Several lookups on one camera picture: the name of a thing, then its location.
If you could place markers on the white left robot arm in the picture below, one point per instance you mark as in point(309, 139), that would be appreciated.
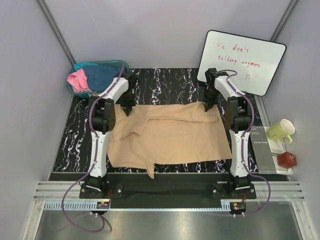
point(102, 120)

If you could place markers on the teal t-shirt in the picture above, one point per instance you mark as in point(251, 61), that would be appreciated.
point(78, 66)

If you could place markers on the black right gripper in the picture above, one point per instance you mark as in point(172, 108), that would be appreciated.
point(208, 104)

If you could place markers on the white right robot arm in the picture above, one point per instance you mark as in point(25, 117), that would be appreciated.
point(238, 120)

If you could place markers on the teal plastic basket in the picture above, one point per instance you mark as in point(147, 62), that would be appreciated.
point(115, 63)

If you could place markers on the pink t-shirt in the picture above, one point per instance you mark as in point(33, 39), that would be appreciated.
point(79, 81)

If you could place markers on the grey setup guide booklet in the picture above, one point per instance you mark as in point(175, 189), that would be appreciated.
point(262, 151)

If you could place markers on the white whiteboard with red writing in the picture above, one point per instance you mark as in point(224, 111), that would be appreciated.
point(255, 60)

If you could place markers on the red house-shaped box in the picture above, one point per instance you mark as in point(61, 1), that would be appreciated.
point(287, 160)

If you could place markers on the yellow-green mug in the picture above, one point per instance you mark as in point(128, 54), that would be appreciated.
point(282, 132)

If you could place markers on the dark blue t-shirt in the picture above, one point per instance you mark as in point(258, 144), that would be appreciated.
point(100, 77)

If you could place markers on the beige t-shirt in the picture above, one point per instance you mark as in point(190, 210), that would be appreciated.
point(170, 134)

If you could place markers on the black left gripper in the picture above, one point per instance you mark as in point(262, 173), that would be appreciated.
point(127, 107)

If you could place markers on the aluminium frame rail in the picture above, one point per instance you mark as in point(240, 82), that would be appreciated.
point(56, 194)

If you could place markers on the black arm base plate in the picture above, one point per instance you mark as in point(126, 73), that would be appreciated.
point(217, 186)

